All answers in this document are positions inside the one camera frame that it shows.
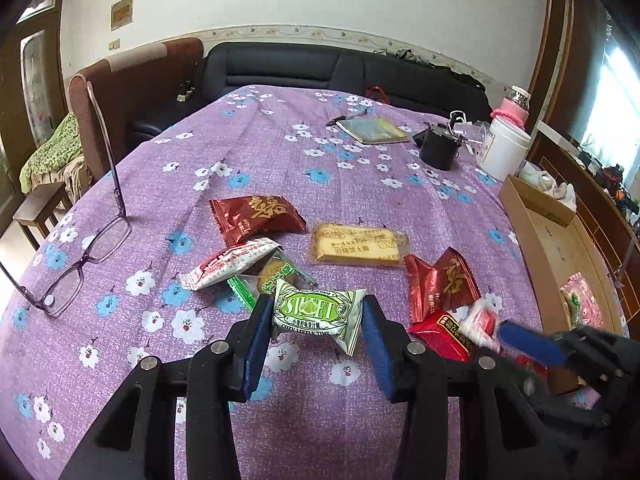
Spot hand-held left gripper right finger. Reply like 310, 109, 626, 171
361, 294, 557, 480

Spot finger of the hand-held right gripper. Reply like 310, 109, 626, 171
497, 320, 608, 377
520, 365, 616, 431

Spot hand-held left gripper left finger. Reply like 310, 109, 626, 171
60, 294, 274, 480

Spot small white red candy packet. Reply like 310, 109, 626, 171
457, 300, 503, 353

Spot bright red snack packet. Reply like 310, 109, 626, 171
408, 310, 476, 363

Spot green white snack packet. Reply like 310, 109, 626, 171
271, 279, 367, 358

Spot green clear cake packet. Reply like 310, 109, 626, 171
227, 251, 318, 313

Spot white red snack packet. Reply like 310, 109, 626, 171
180, 237, 282, 292

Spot dark red snack packet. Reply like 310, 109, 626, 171
404, 247, 482, 324
208, 194, 307, 249

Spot shallow cardboard box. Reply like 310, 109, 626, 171
498, 175, 631, 396

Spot yellow biscuit packet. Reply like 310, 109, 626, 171
307, 222, 412, 268

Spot pink snack packet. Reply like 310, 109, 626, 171
559, 272, 608, 333

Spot brown brick pattern cabinet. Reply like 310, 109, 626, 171
530, 120, 640, 271

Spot white cloth bundle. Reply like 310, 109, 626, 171
517, 160, 576, 208

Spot purple framed eyeglasses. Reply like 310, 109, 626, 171
0, 81, 133, 317

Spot orange black tool pile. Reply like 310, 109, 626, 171
580, 152, 640, 216

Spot white plastic jar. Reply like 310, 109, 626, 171
476, 116, 532, 182

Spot black cylindrical device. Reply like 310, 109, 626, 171
412, 112, 466, 171

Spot clear plastic cup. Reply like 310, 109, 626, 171
452, 121, 493, 157

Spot yellow green notebook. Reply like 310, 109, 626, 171
336, 116, 412, 146

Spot pink sleeved bottle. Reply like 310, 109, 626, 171
492, 85, 532, 128

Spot black pen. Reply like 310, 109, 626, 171
325, 109, 369, 127

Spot wooden stool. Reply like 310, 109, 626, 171
12, 180, 73, 251

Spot etched glass panel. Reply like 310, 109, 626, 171
570, 0, 640, 161

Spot black sofa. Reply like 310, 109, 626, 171
127, 41, 493, 136

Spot green patterned cloth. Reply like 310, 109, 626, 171
20, 111, 83, 193

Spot brown armchair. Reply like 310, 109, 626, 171
68, 37, 204, 191

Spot dark clothes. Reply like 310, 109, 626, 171
372, 47, 488, 93

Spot wooden glass door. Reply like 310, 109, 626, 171
0, 0, 71, 201

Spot small wall plaque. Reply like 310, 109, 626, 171
110, 0, 135, 31

